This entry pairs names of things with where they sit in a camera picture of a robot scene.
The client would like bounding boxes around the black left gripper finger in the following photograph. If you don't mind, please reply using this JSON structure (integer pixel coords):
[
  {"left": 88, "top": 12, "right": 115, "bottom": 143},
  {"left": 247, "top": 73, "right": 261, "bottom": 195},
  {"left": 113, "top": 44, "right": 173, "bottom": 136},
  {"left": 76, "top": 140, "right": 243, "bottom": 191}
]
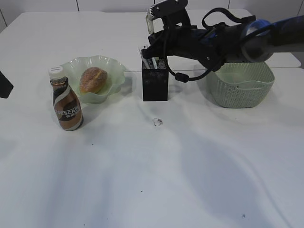
[{"left": 0, "top": 71, "right": 14, "bottom": 98}]

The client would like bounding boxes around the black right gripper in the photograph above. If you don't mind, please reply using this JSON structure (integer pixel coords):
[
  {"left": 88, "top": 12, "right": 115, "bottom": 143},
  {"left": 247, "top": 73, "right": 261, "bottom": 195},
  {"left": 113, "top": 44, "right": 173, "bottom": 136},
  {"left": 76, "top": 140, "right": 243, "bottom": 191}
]
[{"left": 147, "top": 26, "right": 225, "bottom": 71}]

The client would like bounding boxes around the blue grey ballpoint pen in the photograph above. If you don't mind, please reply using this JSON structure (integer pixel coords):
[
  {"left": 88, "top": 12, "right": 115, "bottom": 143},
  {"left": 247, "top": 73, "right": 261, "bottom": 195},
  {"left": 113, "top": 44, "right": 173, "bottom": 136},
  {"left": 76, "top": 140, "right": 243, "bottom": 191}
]
[{"left": 152, "top": 57, "right": 159, "bottom": 69}]

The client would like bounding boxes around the clear plastic ruler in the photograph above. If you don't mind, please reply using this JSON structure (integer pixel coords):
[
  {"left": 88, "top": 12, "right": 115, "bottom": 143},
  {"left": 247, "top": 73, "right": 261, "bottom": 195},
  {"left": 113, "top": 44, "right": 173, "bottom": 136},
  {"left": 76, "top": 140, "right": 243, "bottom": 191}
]
[{"left": 138, "top": 45, "right": 149, "bottom": 59}]

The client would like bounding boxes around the Nescafe coffee bottle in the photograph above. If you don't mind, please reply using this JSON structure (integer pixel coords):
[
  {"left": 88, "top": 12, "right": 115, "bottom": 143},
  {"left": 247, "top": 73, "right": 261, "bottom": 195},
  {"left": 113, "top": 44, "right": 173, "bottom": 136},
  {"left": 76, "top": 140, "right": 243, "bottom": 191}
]
[{"left": 48, "top": 66, "right": 84, "bottom": 131}]

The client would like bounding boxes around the sugared bread roll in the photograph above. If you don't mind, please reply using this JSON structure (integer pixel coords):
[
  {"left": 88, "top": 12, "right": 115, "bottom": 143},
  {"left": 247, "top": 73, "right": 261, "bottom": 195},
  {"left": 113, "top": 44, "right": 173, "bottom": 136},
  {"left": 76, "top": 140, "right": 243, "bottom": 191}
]
[{"left": 79, "top": 67, "right": 108, "bottom": 94}]

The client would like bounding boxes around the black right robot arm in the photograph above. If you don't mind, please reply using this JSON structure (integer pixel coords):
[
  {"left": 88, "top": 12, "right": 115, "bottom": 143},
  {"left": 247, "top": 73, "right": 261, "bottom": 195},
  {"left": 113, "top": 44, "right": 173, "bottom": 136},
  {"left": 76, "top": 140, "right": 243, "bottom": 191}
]
[{"left": 142, "top": 16, "right": 304, "bottom": 71}]

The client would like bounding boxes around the black mesh pen holder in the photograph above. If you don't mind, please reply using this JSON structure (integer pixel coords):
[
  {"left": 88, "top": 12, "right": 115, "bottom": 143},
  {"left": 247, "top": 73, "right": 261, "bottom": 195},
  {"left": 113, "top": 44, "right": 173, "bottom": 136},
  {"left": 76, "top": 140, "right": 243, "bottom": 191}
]
[{"left": 142, "top": 58, "right": 169, "bottom": 102}]

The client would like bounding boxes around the green woven plastic basket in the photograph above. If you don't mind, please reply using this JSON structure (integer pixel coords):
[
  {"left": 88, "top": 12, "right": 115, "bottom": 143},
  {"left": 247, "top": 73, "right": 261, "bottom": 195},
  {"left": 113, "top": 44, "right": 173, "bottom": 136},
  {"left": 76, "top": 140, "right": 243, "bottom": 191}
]
[{"left": 206, "top": 62, "right": 275, "bottom": 108}]

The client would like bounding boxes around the green ruffled glass plate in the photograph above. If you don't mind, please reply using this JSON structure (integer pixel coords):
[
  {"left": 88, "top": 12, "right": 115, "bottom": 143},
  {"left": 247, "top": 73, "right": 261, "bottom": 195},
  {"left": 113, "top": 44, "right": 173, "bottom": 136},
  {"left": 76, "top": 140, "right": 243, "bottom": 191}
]
[{"left": 61, "top": 55, "right": 126, "bottom": 104}]

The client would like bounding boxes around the small torn paper bit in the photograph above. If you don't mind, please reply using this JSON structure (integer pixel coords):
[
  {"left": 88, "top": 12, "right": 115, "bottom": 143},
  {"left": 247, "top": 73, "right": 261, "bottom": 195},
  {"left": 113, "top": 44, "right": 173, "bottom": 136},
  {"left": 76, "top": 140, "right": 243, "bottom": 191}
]
[{"left": 153, "top": 118, "right": 163, "bottom": 127}]

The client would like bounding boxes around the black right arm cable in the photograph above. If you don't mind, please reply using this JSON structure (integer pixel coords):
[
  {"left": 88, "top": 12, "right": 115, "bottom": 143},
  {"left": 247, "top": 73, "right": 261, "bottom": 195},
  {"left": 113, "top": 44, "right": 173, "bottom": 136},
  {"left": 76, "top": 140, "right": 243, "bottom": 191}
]
[{"left": 163, "top": 8, "right": 257, "bottom": 83}]

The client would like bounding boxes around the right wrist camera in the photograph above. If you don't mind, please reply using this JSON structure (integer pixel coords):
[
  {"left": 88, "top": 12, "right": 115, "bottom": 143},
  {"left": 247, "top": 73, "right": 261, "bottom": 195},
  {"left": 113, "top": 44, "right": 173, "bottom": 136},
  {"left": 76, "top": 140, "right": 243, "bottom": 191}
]
[{"left": 146, "top": 0, "right": 191, "bottom": 35}]

